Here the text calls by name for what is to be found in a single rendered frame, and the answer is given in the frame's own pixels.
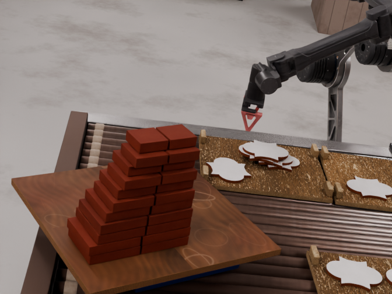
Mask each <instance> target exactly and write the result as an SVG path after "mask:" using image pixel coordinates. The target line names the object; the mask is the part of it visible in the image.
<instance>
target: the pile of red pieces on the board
mask: <svg viewBox="0 0 392 294"><path fill-rule="evenodd" d="M125 140H126V141H127V143H122V144H121V149H119V150H114V151H113V157H112V160H113V161H114V162H111V163H108V166H107V169H102V170H100V173H99V179H100V180H97V181H94V188H87V189H86V191H85V198H83V199H79V206H77V207H76V217H72V218H68V220H67V228H68V236H69V237H70V238H71V240H72V241H73V243H74V244H75V246H76V247H77V248H78V250H79V251H80V253H81V254H82V255H83V257H84V258H85V260H86V261H87V262H88V264H89V265H93V264H98V263H103V262H107V261H112V260H117V259H121V258H127V257H132V256H137V255H139V254H140V253H141V254H145V253H151V252H154V251H159V250H165V249H170V248H173V247H179V246H185V245H187V244H188V238H189V235H190V230H191V227H190V224H191V217H192V214H193V208H192V204H193V199H194V194H195V190H194V189H193V184H194V180H196V178H197V172H198V171H197V170H196V169H195V168H194V165H195V161H196V160H198V159H199V156H200V150H199V149H198V148H197V147H195V146H196V143H197V136H196V135H194V134H193V133H192V132H191V131H190V130H189V129H187V128H186V127H185V126H184V125H183V124H179V125H169V126H164V127H156V129H155V128H154V127H152V128H143V129H132V130H127V133H126V138H125Z"/></svg>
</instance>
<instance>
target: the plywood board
mask: <svg viewBox="0 0 392 294"><path fill-rule="evenodd" d="M107 166H108V165H107ZM107 166H99V167H90V168H85V169H77V170H68V171H60V172H55V173H47V174H38V175H33V176H25V177H17V178H12V181H11V185H12V186H13V188H14V189H15V190H16V192H17V193H18V195H19V197H20V198H21V199H22V201H23V202H24V204H25V206H26V207H27V208H28V210H29V211H30V213H31V214H32V215H33V217H34V219H35V220H36V222H37V223H38V225H39V226H40V227H41V229H42V231H43V232H44V234H45V235H46V236H47V238H48V239H49V241H50V242H51V244H52V245H53V247H54V248H55V250H56V251H57V253H58V254H59V256H60V257H61V258H62V260H63V262H64V263H65V265H66V266H67V267H68V269H69V270H70V272H71V274H72V275H73V277H74V278H75V279H76V281H77V282H78V284H79V285H80V287H81V288H82V290H83V291H84V293H85V294H116V293H121V292H125V291H130V290H133V289H138V288H143V287H146V286H150V285H155V284H159V283H162V282H167V281H172V280H175V279H180V278H184V277H189V276H192V275H197V274H201V273H205V272H209V271H214V270H218V269H222V268H226V267H231V266H234V265H239V264H244V263H248V262H251V261H256V260H260V259H263V258H268V257H273V256H278V255H280V253H281V248H280V247H279V246H278V245H277V244H276V243H275V242H273V241H272V240H271V239H270V238H269V237H268V236H267V235H266V234H265V233H264V232H263V231H262V230H260V229H259V228H258V227H257V226H256V225H255V224H254V223H253V222H252V221H251V220H250V219H249V218H247V217H246V216H245V215H244V214H243V213H242V212H240V211H239V210H238V209H237V208H236V207H235V206H234V205H233V204H232V203H231V202H230V201H229V200H228V199H226V198H225V197H224V196H223V195H222V194H221V193H220V192H219V191H218V190H217V189H216V188H215V187H213V186H212V185H211V184H210V183H209V182H208V181H206V179H204V178H203V177H202V176H201V175H200V174H199V173H198V172H197V178H196V180H194V184H193V189H194V190H195V194H194V199H193V201H192V208H193V212H192V217H191V224H190V227H191V230H190V235H189V238H188V244H187V245H185V246H179V247H173V248H168V249H165V250H159V251H154V252H151V253H145V254H141V253H140V254H139V255H135V256H132V257H127V258H121V259H117V260H112V261H107V262H101V263H98V264H93V265H89V264H88V262H87V261H86V260H85V258H84V257H83V255H82V254H81V252H80V251H79V250H78V248H77V247H76V246H75V244H74V243H73V241H72V240H71V238H70V237H69V236H68V228H67V220H68V218H72V217H76V207H78V206H79V199H83V198H85V191H86V189H87V188H94V182H95V181H97V180H100V179H99V173H100V170H102V169H107Z"/></svg>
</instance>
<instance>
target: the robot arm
mask: <svg viewBox="0 0 392 294"><path fill-rule="evenodd" d="M350 1H358V2H359V3H361V2H367V3H368V4H369V5H371V6H372V7H374V8H373V9H370V10H367V11H366V18H364V19H363V20H362V21H361V22H359V23H357V24H356V25H354V26H351V27H349V28H347V29H344V30H342V31H339V32H338V33H335V34H332V35H330V36H328V37H325V38H322V39H321V40H318V41H316V42H313V43H311V44H309V45H306V46H304V47H300V48H295V49H291V50H289V51H283V52H280V53H278V54H275V55H272V56H269V57H266V59H267V64H268V66H266V65H265V64H262V63H261V62H259V63H258V64H253V65H252V68H251V74H250V79H249V83H248V87H247V90H246V92H245V95H244V99H243V104H242V108H241V115H242V117H243V122H244V127H245V130H246V131H251V129H252V128H253V127H254V126H255V124H256V123H257V122H258V120H259V119H260V118H261V117H262V115H263V113H260V112H257V111H258V110H259V109H263V107H264V101H265V95H270V94H273V93H274V92H276V90H277V89H278V88H281V87H282V82H285V81H287V80H288V79H289V78H291V77H293V76H295V75H297V72H299V71H302V70H304V69H305V68H306V67H307V66H309V65H310V64H312V63H314V62H316V61H319V60H322V59H323V58H326V57H328V56H331V55H333V54H335V53H338V52H340V51H342V50H344V49H347V48H349V47H352V46H354V45H356V44H359V43H361V42H363V41H366V40H369V41H370V42H371V43H372V44H375V45H376V44H379V43H382V42H384V41H386V40H388V39H390V38H391V36H390V35H392V0H350ZM251 104H253V105H256V106H257V107H256V108H255V109H251V108H249V107H250V106H251ZM246 115H247V119H249V120H252V119H253V117H255V120H254V121H253V122H252V124H251V125H250V126H249V127H248V125H247V120H246Z"/></svg>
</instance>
